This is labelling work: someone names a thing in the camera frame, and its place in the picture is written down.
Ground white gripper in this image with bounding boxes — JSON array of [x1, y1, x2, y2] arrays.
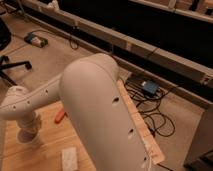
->
[[16, 113, 42, 144]]

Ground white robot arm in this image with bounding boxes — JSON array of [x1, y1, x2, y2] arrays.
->
[[0, 53, 152, 171]]

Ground white sponge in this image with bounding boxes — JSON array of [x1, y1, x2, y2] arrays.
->
[[62, 147, 78, 171]]

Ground black office chair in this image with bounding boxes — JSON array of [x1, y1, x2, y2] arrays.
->
[[0, 18, 32, 86]]

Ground blue power adapter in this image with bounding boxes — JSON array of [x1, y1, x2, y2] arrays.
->
[[142, 80, 159, 96]]

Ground black floor cables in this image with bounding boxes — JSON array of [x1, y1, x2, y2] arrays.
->
[[123, 75, 178, 138]]

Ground long metal rail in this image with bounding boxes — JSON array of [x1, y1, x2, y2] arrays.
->
[[23, 0, 213, 88]]

